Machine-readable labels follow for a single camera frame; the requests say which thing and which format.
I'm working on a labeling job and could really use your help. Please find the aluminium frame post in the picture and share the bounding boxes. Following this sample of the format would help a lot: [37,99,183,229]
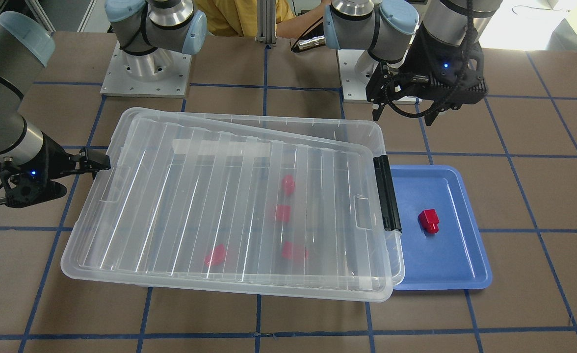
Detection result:
[255,0,277,47]

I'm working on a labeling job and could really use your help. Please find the person in yellow shirt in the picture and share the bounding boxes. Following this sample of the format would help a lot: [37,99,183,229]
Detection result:
[193,0,331,39]

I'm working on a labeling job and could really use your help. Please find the black box latch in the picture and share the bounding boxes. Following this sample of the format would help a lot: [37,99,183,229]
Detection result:
[373,154,402,232]

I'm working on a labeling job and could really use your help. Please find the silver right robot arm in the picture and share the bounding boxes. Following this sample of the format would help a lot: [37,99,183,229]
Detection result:
[0,0,208,208]

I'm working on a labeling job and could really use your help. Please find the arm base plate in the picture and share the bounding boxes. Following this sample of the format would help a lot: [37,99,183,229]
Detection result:
[337,50,377,103]
[100,42,193,98]

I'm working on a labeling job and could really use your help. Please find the red block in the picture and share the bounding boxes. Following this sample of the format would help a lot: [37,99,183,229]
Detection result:
[204,243,227,268]
[417,209,440,234]
[275,204,291,223]
[280,241,309,263]
[282,175,296,197]

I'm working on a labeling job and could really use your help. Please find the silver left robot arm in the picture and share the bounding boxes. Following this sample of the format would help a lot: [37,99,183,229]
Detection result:
[316,0,501,126]

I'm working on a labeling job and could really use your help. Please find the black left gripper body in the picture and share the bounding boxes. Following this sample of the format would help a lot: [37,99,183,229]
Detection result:
[366,27,489,110]

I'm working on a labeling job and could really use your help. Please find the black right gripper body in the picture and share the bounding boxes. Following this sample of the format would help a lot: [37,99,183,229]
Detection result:
[0,134,86,208]

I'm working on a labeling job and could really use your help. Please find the clear plastic storage box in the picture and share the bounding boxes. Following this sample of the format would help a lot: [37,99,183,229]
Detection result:
[109,110,404,290]

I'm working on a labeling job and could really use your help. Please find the blue plastic tray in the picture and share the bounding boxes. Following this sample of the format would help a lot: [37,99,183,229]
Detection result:
[390,165,493,291]

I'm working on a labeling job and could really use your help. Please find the clear plastic box lid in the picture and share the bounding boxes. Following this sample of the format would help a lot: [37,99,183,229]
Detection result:
[60,107,406,303]

